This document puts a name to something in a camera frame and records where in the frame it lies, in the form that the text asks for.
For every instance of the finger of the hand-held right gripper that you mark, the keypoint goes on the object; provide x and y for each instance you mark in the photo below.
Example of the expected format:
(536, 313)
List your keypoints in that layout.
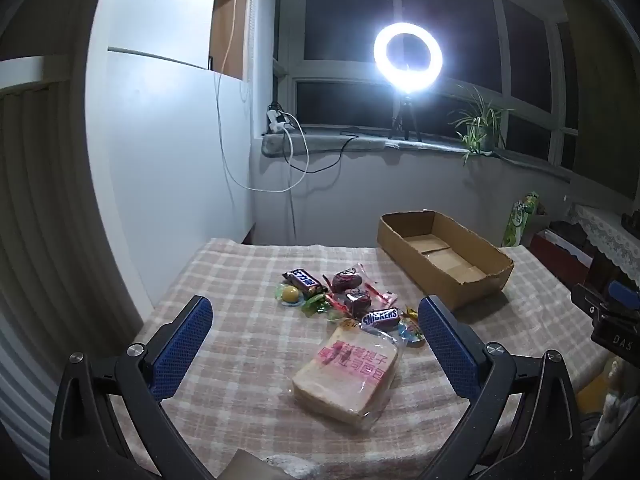
(622, 291)

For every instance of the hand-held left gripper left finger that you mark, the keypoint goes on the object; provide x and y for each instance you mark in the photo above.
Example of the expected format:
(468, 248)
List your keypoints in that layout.
(185, 345)

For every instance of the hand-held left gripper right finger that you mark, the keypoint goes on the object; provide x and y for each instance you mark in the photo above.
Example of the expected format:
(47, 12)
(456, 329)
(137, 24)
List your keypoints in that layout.
(447, 345)

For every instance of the gold candy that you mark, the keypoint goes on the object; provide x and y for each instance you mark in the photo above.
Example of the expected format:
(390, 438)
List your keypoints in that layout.
(410, 313)

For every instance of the small brown chocolate bar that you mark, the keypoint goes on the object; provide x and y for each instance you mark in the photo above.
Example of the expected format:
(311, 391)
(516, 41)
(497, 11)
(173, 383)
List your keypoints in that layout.
(380, 319)

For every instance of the brown cardboard box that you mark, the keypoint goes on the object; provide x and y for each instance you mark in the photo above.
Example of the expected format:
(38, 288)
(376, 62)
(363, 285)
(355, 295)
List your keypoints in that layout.
(450, 265)

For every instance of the clear packet with red print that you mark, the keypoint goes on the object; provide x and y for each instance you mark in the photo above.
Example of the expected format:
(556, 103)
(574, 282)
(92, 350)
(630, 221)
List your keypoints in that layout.
(367, 300)

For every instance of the bagged sliced bread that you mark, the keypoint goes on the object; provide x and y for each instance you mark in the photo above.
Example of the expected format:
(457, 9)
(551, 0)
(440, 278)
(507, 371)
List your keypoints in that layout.
(345, 377)

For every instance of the large brown chocolate bar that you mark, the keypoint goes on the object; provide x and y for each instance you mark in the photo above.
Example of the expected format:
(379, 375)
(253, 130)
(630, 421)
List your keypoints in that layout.
(304, 281)

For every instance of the colourful wrapped candy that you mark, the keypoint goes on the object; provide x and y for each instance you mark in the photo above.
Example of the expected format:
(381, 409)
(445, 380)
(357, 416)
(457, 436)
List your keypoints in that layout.
(412, 334)

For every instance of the pale fluffy clothing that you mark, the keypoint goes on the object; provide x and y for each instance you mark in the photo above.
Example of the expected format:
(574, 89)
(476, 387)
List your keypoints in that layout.
(614, 390)

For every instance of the white lace cloth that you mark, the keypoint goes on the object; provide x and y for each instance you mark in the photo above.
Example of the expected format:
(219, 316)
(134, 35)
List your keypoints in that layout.
(607, 232)

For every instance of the black appliance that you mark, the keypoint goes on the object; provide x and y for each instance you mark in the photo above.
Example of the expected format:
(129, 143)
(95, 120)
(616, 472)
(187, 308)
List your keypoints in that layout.
(631, 221)

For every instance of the dark red box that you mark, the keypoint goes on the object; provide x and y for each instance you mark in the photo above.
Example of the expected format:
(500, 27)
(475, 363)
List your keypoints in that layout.
(557, 255)

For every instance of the plaid tablecloth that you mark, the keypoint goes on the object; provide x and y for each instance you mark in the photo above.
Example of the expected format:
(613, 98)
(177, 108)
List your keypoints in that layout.
(235, 285)

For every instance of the round yellow candy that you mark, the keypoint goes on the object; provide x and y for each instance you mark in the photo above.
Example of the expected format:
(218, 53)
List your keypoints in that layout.
(290, 295)

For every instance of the clear packet with dark cake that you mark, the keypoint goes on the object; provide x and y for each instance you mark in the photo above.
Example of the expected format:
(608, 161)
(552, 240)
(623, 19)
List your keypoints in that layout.
(344, 280)

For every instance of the green paper bag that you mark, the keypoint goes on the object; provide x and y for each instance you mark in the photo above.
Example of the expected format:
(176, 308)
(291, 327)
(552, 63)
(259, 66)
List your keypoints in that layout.
(520, 220)

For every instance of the green wrapped candy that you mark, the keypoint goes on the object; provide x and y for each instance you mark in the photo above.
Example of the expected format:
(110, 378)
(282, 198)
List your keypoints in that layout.
(315, 305)

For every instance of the brown cardboard piece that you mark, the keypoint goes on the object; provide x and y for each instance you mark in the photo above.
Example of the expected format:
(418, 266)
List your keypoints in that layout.
(245, 467)

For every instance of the potted spider plant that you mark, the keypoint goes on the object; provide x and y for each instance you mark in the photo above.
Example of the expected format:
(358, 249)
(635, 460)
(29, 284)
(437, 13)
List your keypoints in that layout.
(480, 125)

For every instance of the black tripod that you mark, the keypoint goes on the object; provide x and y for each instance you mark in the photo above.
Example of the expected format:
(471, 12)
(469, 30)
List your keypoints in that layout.
(406, 117)

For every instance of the grey window sill cloth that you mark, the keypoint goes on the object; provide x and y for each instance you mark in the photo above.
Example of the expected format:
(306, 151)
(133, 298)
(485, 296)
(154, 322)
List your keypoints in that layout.
(320, 144)

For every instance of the white power strip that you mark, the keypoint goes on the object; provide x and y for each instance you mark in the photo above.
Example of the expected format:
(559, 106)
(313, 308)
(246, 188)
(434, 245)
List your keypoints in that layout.
(276, 120)

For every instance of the wooden cabinet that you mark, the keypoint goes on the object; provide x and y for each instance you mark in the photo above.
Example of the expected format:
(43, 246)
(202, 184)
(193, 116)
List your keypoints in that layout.
(227, 30)

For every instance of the window with white frame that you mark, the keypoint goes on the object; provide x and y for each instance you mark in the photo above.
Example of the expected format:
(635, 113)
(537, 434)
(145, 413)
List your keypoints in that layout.
(350, 10)

